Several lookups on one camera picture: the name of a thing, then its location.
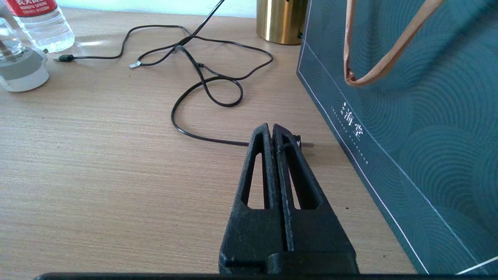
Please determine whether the red-capped water bottle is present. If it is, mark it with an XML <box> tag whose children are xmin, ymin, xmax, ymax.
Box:
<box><xmin>4</xmin><ymin>0</ymin><xmax>75</xmax><ymax>53</ymax></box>

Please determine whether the dark framed board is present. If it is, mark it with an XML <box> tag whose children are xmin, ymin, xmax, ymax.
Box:
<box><xmin>296</xmin><ymin>0</ymin><xmax>498</xmax><ymax>275</ymax></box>

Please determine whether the brass desk lamp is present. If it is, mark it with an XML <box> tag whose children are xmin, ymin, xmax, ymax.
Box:
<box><xmin>256</xmin><ymin>0</ymin><xmax>309</xmax><ymax>45</ymax></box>

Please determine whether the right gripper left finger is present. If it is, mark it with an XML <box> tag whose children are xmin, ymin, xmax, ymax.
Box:
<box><xmin>219</xmin><ymin>123</ymin><xmax>288</xmax><ymax>273</ymax></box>

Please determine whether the small grey clear-topped device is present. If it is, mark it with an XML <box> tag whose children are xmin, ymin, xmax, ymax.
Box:
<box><xmin>0</xmin><ymin>17</ymin><xmax>50</xmax><ymax>93</ymax></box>

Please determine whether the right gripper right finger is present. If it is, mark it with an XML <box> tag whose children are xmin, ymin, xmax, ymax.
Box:
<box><xmin>268</xmin><ymin>124</ymin><xmax>358</xmax><ymax>273</ymax></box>

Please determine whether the black cable with silver connector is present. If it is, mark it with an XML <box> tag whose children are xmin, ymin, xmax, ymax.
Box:
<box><xmin>129</xmin><ymin>0</ymin><xmax>244</xmax><ymax>107</ymax></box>

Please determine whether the black lamp cord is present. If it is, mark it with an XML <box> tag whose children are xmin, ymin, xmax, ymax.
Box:
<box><xmin>53</xmin><ymin>24</ymin><xmax>315</xmax><ymax>156</ymax></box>

